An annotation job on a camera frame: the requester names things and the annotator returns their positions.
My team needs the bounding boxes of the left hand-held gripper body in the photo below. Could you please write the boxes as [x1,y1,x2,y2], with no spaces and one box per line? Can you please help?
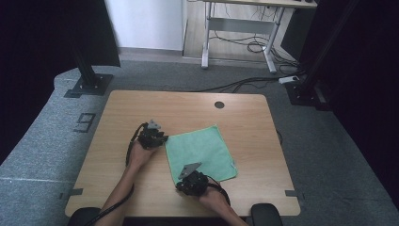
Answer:
[136,119,165,151]

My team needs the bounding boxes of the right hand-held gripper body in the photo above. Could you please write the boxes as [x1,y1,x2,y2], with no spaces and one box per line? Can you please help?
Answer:
[177,161,210,198]

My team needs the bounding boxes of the green cloth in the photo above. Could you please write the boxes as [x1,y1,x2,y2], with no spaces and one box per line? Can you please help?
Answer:
[164,124,239,186]

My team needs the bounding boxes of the person's left hand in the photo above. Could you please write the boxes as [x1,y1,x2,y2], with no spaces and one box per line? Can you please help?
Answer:
[126,139,158,172]

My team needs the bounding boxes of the person's right hand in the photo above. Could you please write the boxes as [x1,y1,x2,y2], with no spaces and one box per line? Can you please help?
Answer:
[197,185,232,216]

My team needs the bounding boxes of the person's dark lap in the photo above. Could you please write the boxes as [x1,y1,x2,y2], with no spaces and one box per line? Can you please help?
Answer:
[122,217,230,226]

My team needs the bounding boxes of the black tape floor mark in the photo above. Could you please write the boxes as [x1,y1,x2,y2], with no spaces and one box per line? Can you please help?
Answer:
[72,112,97,134]

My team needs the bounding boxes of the black chair armrest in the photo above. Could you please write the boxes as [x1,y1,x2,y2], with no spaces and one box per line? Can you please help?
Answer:
[67,206,104,226]
[250,202,284,226]

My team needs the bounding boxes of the black metal stand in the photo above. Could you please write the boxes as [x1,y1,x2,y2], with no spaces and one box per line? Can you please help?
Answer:
[283,0,360,111]
[63,40,115,99]

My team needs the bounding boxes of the grey tape strip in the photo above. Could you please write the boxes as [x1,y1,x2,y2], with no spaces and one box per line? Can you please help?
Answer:
[284,189,306,201]
[58,187,85,201]

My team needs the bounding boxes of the black curtain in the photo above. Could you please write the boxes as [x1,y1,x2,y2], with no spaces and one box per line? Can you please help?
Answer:
[0,0,122,166]
[299,0,399,212]

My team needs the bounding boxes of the white power strip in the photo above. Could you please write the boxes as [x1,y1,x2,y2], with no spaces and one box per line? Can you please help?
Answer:
[278,74,301,86]

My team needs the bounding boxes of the black computer case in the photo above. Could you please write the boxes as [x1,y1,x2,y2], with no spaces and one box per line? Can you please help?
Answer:
[279,8,311,62]

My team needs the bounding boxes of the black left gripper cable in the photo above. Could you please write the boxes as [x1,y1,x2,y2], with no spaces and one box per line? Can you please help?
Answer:
[84,122,149,226]

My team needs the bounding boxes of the black floor cable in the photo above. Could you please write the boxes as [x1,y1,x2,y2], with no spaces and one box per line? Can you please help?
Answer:
[190,76,280,94]

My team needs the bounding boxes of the coiled black cables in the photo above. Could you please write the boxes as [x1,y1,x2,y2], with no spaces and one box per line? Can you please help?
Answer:
[209,31,299,69]

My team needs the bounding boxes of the white desk frame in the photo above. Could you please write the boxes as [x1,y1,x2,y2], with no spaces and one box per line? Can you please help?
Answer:
[187,0,318,75]

